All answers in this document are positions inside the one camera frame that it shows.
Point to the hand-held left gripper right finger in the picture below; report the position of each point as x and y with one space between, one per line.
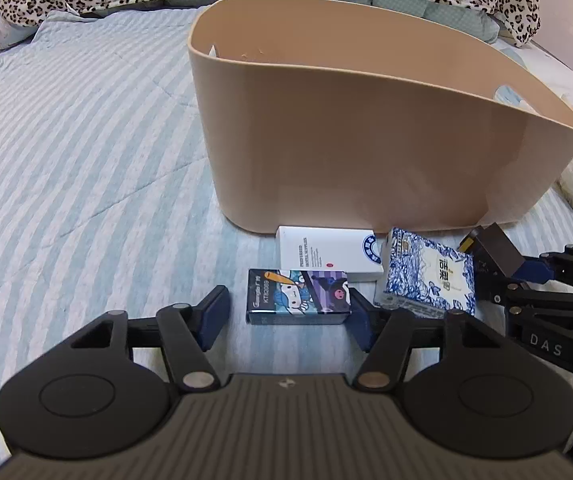
361 322

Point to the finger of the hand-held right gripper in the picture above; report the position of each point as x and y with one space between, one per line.
496 287
536 267

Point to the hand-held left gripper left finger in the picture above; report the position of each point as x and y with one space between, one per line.
215 310

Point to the dark grey small box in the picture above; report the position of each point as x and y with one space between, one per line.
499 250

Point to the cartoon print card box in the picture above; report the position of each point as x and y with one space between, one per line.
299 295

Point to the beige plastic storage bin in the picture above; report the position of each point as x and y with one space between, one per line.
346 150

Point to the blue floral pattern box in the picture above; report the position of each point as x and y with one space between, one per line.
424 275

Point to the white box with blue emblem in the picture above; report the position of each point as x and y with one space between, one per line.
326 255

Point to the blue striped bed quilt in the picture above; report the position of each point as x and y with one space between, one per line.
91 160

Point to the pale floral pillow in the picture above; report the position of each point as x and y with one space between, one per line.
4 30

